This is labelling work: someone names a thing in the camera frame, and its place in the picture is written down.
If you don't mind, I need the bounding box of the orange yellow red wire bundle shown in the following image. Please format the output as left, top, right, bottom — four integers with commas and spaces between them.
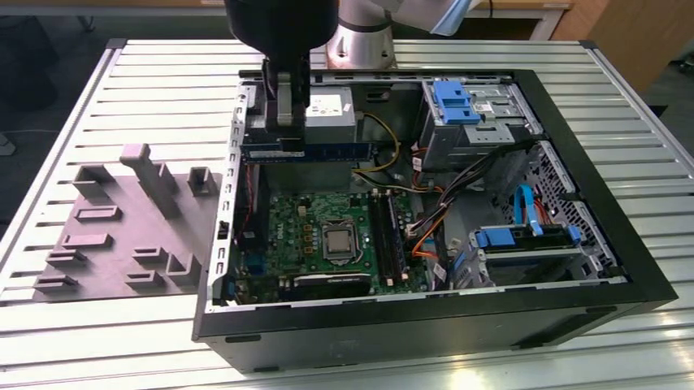
406, 140, 441, 195

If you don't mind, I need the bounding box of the grey metal drive cage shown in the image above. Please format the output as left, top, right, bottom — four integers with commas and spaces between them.
419, 79, 543, 171

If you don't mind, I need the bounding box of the wooden desk with white frame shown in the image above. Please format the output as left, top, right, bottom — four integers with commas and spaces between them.
0, 0, 575, 41

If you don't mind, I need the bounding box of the black PC case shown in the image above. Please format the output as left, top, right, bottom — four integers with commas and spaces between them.
189, 67, 679, 374

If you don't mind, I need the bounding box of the blue plastic drive latch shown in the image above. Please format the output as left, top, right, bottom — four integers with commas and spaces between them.
432, 80, 483, 126

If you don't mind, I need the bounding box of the black graphics card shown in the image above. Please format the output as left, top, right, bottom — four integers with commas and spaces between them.
278, 272, 374, 301

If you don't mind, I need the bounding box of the blue RAM stick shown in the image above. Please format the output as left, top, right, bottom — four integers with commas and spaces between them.
240, 141, 376, 164

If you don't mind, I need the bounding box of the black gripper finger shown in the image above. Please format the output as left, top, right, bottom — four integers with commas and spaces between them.
262, 56, 278, 135
276, 53, 313, 158

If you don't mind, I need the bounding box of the CPU socket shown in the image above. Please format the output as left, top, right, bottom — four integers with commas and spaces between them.
317, 218, 364, 266

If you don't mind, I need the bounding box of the yellow and black wire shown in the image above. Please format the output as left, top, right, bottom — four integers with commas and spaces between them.
350, 112, 401, 176

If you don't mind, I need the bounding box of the hard disk in blue carrier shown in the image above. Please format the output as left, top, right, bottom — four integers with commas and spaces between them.
469, 225, 584, 251

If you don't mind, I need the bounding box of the black cable bundle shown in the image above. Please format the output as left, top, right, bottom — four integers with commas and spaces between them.
405, 140, 535, 241

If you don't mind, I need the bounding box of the silver CPU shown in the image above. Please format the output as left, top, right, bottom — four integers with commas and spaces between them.
322, 231, 353, 251

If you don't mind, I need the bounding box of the grey metal disk bay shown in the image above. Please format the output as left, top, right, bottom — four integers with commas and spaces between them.
448, 243, 629, 289

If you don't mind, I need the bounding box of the grey power supply unit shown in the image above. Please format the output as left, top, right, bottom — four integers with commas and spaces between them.
245, 85, 358, 192

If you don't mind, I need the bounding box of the green motherboard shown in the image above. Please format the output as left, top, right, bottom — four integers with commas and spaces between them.
232, 190, 435, 304

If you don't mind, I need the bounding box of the wooden cabinet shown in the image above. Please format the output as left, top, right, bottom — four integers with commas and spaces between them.
552, 0, 694, 97

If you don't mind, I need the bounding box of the installed RAM stick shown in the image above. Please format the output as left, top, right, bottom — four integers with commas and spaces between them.
384, 193, 408, 282

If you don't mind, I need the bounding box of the black RAM slot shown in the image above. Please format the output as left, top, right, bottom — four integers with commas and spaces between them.
366, 190, 386, 285

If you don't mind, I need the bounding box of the blue flat data wire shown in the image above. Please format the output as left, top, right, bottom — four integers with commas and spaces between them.
511, 184, 547, 237

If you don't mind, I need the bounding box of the grey parts rack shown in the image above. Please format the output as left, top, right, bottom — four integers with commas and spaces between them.
31, 141, 224, 305

